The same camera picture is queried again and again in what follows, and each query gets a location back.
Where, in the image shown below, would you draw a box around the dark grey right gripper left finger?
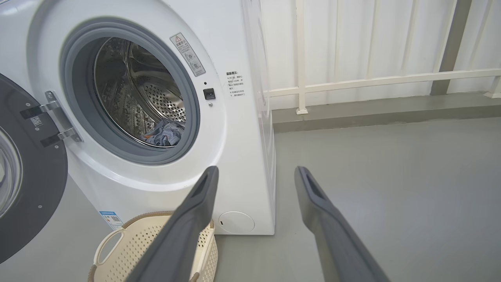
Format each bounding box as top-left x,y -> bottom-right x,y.
125,166 -> 220,282

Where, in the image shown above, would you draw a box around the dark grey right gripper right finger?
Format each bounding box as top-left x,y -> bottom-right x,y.
294,166 -> 392,282

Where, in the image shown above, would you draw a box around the blue garment with orange print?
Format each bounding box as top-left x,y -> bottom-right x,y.
143,119 -> 186,147

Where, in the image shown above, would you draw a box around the round glass washing machine door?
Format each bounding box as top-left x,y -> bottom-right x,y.
0,72 -> 69,264

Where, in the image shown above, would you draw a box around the cream perforated laundry basket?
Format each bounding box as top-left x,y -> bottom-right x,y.
88,211 -> 219,282

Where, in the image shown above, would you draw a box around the white front-load washing machine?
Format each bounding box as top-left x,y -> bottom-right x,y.
0,0 -> 276,235

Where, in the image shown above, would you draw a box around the silver metal door hinge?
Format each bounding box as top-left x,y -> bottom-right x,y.
20,91 -> 83,148

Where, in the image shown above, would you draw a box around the grey rubber door gasket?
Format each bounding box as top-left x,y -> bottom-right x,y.
59,22 -> 201,166

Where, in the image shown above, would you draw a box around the round white filter cover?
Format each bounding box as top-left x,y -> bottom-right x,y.
218,211 -> 255,235

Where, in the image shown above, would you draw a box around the blue energy label sticker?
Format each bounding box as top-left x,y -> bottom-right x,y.
99,211 -> 124,231

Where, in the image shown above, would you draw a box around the white metal railing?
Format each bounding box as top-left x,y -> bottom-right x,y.
263,0 -> 501,115

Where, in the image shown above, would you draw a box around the perforated steel washer drum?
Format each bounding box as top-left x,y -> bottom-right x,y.
93,37 -> 187,147

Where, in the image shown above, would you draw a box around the printed instruction text label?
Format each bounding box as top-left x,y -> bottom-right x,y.
225,70 -> 246,98

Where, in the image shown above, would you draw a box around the grey warning sticker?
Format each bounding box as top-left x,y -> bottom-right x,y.
170,33 -> 206,77

